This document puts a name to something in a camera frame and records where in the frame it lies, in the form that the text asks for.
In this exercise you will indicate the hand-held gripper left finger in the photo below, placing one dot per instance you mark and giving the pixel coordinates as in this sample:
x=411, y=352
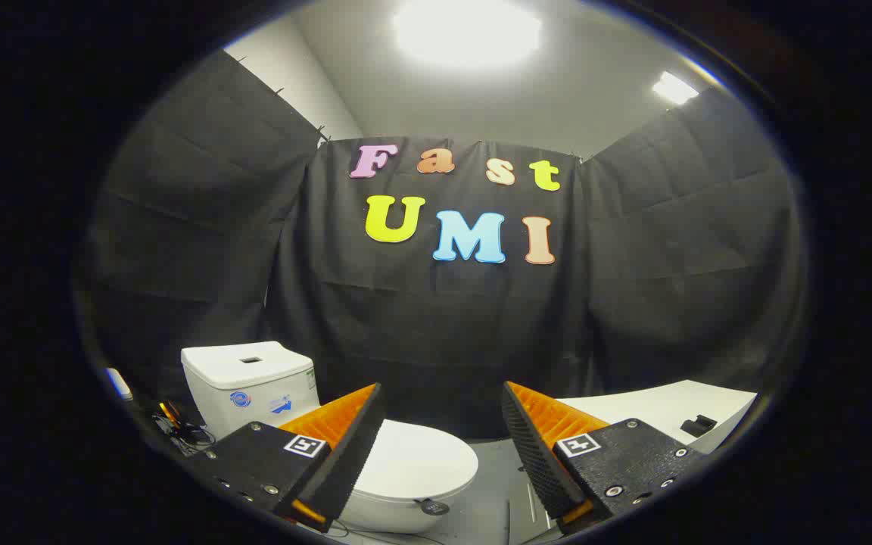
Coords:
x=353, y=462

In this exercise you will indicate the black backdrop cloth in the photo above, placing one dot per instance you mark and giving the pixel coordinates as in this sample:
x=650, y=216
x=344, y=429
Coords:
x=436, y=325

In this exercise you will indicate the small rectangular ceiling light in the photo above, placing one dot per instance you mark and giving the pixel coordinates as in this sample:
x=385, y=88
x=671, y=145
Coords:
x=674, y=88

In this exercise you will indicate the white panelled door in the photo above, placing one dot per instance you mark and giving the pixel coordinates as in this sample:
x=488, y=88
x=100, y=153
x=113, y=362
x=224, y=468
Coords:
x=655, y=405

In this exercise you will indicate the black round lid knob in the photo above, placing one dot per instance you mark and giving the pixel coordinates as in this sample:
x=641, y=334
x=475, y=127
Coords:
x=434, y=506

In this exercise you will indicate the white toilet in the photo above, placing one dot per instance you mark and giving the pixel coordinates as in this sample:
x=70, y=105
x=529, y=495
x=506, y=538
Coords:
x=247, y=378

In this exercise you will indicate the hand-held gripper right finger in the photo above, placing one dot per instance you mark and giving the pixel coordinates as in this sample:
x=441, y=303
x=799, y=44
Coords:
x=538, y=462

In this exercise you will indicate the white toilet lid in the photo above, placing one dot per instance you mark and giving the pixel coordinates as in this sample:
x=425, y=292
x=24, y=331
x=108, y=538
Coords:
x=421, y=462

